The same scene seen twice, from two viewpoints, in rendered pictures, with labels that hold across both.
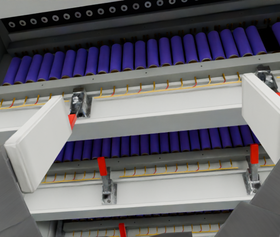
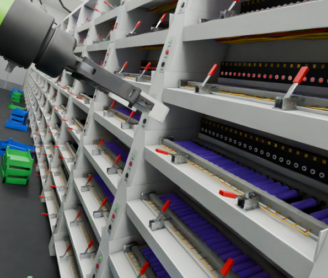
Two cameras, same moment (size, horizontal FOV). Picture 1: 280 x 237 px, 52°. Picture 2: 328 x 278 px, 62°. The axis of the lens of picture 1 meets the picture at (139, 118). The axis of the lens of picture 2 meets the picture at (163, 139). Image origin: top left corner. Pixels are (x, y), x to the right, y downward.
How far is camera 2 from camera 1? 0.49 m
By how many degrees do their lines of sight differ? 55
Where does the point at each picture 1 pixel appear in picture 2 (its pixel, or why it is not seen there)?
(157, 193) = (170, 246)
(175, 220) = not seen: outside the picture
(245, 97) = (160, 111)
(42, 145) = not seen: hidden behind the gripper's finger
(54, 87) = (181, 149)
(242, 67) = (250, 189)
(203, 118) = (208, 197)
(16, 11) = (186, 105)
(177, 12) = (267, 162)
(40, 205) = (134, 206)
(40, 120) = not seen: hidden behind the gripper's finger
